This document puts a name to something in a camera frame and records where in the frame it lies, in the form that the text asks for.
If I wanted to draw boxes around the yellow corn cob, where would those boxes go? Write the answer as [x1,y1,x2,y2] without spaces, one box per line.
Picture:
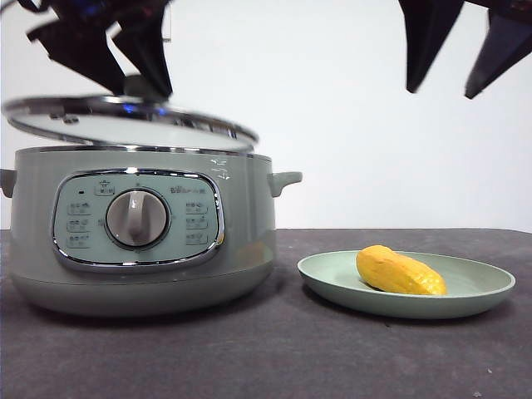
[356,244,448,297]

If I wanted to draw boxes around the pale green round plate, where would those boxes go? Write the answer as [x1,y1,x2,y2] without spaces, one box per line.
[297,250,517,320]

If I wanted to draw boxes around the glass lid with green knob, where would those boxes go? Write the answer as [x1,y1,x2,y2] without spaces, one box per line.
[1,74,259,155]

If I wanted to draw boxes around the pale green electric steamer pot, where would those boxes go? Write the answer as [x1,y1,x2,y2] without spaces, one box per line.
[0,147,303,319]

